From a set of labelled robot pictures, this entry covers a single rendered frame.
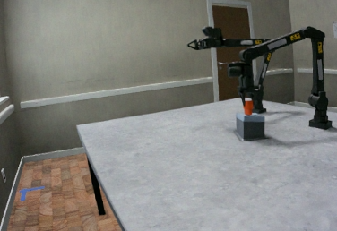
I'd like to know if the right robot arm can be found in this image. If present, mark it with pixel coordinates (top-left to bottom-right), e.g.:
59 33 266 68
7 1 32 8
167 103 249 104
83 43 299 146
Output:
202 27 275 113

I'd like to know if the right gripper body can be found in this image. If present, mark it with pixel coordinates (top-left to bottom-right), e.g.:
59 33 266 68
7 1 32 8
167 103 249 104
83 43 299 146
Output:
198 42 215 50

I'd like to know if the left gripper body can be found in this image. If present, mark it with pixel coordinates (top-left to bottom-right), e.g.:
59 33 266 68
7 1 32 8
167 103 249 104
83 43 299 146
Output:
237 75 259 93

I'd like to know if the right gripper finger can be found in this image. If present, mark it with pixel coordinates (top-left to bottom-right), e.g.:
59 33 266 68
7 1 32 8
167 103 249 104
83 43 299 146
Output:
187 39 198 50
195 38 209 49

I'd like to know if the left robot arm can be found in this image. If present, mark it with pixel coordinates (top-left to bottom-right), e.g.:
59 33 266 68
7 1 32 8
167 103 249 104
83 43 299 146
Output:
227 26 333 126

